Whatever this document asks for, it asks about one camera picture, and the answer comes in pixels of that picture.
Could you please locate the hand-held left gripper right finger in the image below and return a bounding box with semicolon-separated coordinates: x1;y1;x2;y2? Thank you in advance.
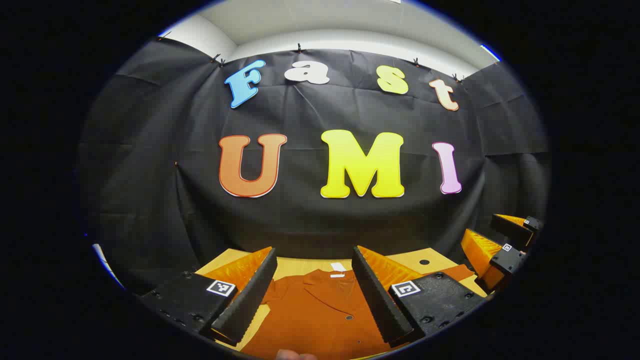
351;245;489;349

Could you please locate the black backdrop cloth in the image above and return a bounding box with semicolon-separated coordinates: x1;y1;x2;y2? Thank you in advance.
80;36;551;296

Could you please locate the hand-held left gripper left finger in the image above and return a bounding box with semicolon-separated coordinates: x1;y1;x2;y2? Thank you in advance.
140;246;279;347

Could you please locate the orange knitted garment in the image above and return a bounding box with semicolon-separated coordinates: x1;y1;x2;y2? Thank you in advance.
240;264;476;360

